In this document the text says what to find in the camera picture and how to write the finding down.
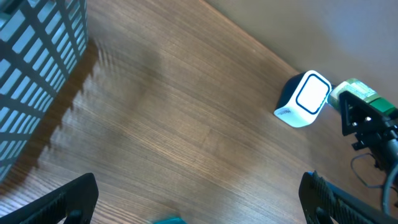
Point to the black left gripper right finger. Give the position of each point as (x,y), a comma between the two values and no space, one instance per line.
(323,202)

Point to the white barcode scanner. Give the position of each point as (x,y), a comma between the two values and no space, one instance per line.
(302,98)

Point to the green lid jar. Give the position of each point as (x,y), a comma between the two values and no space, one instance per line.
(362,91)

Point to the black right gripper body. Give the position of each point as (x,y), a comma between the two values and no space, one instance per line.
(380,137)

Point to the teal Listerine mouthwash bottle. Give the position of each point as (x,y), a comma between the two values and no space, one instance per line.
(173,220)

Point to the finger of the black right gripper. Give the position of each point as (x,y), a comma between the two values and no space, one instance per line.
(357,115)

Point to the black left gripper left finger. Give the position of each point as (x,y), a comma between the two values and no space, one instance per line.
(73,202)

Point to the grey plastic shopping basket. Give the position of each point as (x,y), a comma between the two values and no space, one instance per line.
(42,41)

